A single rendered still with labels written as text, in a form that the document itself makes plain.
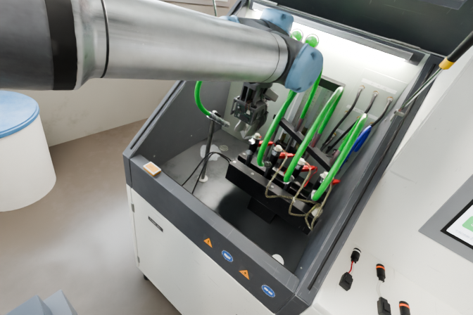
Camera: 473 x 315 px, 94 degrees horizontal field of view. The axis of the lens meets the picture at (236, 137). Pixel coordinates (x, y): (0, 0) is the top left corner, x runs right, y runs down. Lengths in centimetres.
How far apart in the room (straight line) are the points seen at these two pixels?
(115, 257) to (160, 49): 156
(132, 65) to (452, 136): 64
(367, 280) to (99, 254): 144
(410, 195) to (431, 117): 19
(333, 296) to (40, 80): 65
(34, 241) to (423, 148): 193
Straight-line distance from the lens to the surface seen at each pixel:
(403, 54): 83
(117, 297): 161
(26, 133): 173
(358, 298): 70
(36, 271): 179
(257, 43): 31
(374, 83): 87
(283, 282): 65
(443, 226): 74
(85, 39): 20
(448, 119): 67
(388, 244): 77
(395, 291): 78
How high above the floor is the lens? 152
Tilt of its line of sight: 36 degrees down
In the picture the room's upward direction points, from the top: 15 degrees clockwise
